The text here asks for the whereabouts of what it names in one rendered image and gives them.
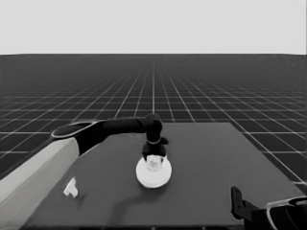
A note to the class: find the large thick white disc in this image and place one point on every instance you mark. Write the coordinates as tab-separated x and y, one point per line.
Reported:
153	179

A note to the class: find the small white T-shaped piece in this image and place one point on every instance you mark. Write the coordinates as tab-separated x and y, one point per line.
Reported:
71	190

